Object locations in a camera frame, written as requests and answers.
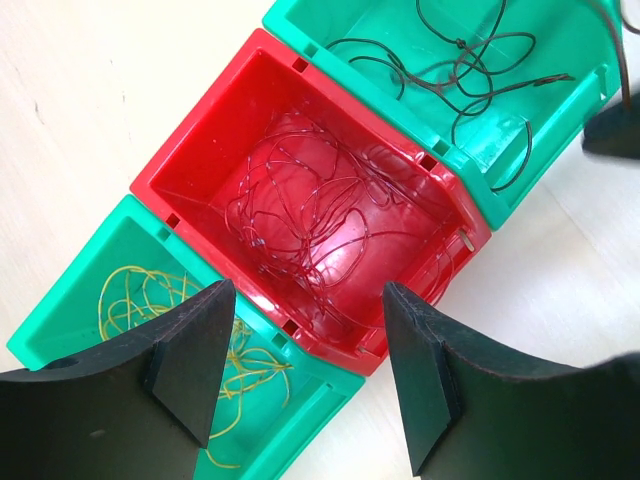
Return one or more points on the red bin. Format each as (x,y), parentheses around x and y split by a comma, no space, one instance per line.
(310,202)

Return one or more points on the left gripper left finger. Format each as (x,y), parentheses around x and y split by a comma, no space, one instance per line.
(138,406)

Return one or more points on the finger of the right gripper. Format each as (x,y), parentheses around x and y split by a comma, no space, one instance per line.
(614,132)

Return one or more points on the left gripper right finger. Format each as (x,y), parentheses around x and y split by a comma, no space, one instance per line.
(473,408)

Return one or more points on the green bin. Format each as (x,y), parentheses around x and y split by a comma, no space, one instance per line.
(275,397)
(495,89)

